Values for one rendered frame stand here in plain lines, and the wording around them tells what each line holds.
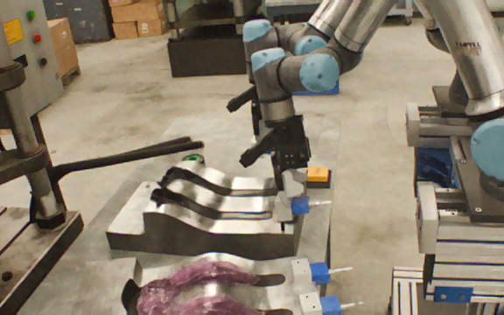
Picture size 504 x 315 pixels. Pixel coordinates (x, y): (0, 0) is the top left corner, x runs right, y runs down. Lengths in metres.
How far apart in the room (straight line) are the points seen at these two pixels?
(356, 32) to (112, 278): 0.73
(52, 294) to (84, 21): 7.12
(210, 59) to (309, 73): 4.29
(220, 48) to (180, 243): 4.07
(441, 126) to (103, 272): 0.99
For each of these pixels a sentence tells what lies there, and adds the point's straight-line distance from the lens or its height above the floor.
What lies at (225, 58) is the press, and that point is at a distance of 5.17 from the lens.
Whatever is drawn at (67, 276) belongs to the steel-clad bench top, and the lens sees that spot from 1.29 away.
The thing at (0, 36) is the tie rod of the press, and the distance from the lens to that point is 1.34.
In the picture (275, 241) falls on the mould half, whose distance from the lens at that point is 1.13.
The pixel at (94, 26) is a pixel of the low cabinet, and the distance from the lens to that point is 8.09.
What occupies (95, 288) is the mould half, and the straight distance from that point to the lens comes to 1.04.
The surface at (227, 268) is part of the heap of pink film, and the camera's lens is 1.01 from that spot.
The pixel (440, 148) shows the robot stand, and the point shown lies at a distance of 1.47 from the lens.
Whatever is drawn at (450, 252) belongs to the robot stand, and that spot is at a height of 0.91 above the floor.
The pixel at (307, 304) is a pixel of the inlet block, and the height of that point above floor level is 0.88.
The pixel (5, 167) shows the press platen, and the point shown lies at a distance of 1.39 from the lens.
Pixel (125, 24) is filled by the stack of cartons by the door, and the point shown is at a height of 0.25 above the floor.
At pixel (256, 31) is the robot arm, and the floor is 1.28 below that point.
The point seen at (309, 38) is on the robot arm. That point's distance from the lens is 1.15.
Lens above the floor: 1.56
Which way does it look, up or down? 27 degrees down
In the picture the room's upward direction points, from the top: 6 degrees counter-clockwise
